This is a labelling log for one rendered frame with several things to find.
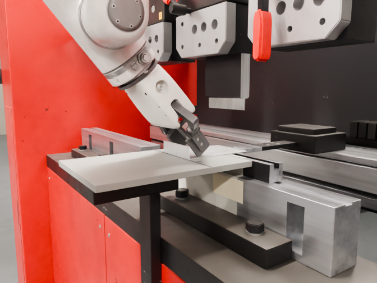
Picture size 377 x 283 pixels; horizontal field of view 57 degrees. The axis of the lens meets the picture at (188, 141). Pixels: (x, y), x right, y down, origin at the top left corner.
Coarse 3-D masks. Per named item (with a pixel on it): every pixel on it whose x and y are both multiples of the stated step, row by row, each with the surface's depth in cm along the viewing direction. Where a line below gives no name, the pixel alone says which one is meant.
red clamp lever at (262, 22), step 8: (264, 0) 44; (264, 8) 44; (256, 16) 44; (264, 16) 44; (256, 24) 44; (264, 24) 44; (256, 32) 45; (264, 32) 44; (256, 40) 45; (264, 40) 44; (256, 48) 45; (264, 48) 45; (256, 56) 45; (264, 56) 45
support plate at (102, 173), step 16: (64, 160) 57; (80, 160) 57; (96, 160) 57; (112, 160) 57; (128, 160) 57; (144, 160) 57; (160, 160) 57; (176, 160) 57; (192, 160) 57; (208, 160) 57; (224, 160) 57; (240, 160) 57; (80, 176) 47; (96, 176) 46; (112, 176) 46; (128, 176) 46; (144, 176) 46; (160, 176) 47; (176, 176) 48; (192, 176) 50; (96, 192) 42
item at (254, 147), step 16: (288, 128) 76; (304, 128) 72; (320, 128) 72; (336, 128) 75; (256, 144) 70; (272, 144) 70; (288, 144) 71; (304, 144) 71; (320, 144) 70; (336, 144) 73
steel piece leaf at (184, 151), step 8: (168, 144) 62; (176, 144) 60; (168, 152) 62; (176, 152) 60; (184, 152) 58; (192, 152) 63; (208, 152) 63; (216, 152) 63; (224, 152) 63; (232, 152) 63
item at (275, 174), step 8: (256, 160) 57; (264, 160) 57; (272, 160) 57; (248, 168) 58; (256, 168) 56; (264, 168) 55; (272, 168) 54; (280, 168) 55; (248, 176) 58; (256, 176) 56; (264, 176) 55; (272, 176) 54; (280, 176) 55
